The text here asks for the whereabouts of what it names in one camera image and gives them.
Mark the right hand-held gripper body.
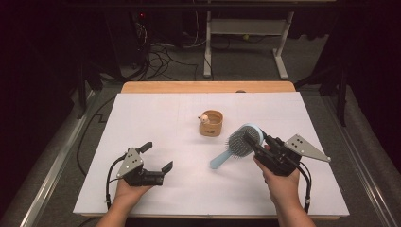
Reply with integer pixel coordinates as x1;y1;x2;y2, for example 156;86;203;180
253;133;332;178

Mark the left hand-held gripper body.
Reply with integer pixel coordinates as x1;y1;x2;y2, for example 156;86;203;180
115;148;166;187

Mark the light blue hairbrush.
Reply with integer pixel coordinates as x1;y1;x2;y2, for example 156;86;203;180
209;123;266;170

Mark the person's left hand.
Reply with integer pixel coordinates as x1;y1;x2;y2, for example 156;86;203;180
113;180;153;208

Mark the person's right hand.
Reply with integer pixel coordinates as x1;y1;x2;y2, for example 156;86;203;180
253;155;301;206

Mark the white table cover board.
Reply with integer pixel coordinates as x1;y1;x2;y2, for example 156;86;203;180
73;92;350;218

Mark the wooden table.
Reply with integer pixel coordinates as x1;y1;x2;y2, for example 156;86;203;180
80;80;340;221

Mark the black stand leg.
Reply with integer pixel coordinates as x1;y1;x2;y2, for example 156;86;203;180
294;61;349;128
77;59;104;120

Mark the black computer tower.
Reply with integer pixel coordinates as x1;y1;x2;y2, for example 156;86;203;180
106;11;149;70

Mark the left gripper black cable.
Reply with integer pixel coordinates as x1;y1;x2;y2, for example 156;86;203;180
105;153;128;211

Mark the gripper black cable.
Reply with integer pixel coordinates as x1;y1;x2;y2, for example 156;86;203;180
295;162;313;214
105;153;128;211

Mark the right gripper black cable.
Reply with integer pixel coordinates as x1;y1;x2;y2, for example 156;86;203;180
295;162;313;214

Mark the black floor cable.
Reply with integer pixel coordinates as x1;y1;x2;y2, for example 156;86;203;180
76;96;117;178

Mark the aluminium floor rail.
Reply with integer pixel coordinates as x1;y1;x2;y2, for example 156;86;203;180
18;90;96;227
321;94;401;227

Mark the bundle of floor cables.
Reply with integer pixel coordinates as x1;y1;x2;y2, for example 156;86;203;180
134;18;209;81

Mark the white metal frame desk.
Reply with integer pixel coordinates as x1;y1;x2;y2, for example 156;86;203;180
202;10;296;80

